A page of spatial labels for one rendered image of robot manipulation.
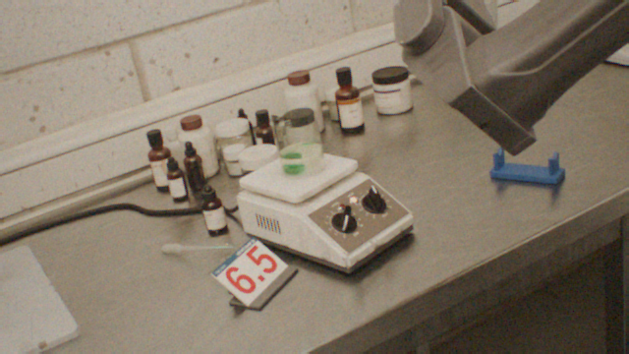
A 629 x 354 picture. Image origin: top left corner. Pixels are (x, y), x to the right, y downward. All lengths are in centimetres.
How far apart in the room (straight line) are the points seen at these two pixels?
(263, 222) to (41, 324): 30
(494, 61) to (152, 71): 92
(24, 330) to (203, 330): 23
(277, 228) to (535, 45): 54
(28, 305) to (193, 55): 57
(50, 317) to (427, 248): 47
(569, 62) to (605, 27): 3
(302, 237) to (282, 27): 61
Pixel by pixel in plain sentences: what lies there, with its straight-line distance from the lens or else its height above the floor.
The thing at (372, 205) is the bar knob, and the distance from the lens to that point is 101.
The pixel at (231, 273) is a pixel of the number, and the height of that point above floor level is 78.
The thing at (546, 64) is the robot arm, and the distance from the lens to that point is 57.
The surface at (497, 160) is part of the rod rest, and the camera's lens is 116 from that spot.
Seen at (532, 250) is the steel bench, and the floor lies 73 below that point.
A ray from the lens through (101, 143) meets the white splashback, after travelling 137.
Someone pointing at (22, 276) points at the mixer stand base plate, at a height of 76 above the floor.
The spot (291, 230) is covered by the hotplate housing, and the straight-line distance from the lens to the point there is 101.
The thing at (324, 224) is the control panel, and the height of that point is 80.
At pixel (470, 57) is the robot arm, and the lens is 60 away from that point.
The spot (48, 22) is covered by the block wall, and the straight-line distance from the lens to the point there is 136.
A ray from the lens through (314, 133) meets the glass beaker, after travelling 102.
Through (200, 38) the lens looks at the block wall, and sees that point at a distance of 144.
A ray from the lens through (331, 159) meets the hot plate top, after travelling 107.
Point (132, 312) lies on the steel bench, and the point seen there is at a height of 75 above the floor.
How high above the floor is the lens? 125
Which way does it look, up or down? 24 degrees down
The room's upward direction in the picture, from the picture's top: 11 degrees counter-clockwise
